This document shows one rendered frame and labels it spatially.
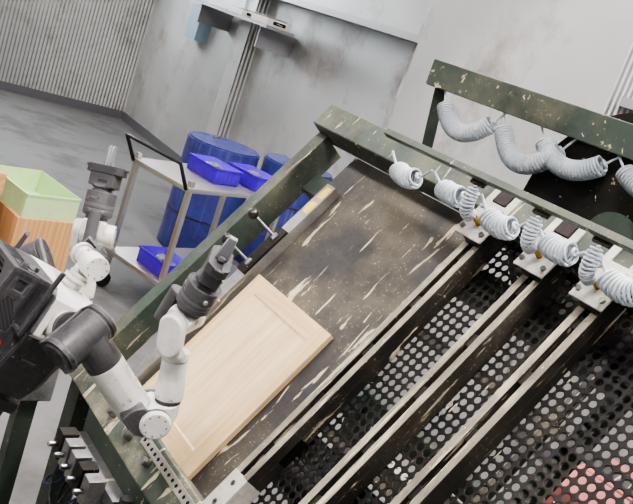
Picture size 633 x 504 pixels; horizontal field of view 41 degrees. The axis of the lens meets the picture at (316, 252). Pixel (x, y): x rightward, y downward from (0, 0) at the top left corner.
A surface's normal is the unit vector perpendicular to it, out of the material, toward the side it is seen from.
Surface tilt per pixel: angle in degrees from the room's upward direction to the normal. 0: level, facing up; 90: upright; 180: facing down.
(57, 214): 90
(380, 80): 90
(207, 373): 56
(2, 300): 90
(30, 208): 90
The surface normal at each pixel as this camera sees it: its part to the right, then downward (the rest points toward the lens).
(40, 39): 0.49, 0.37
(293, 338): -0.47, -0.62
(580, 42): -0.81, -0.14
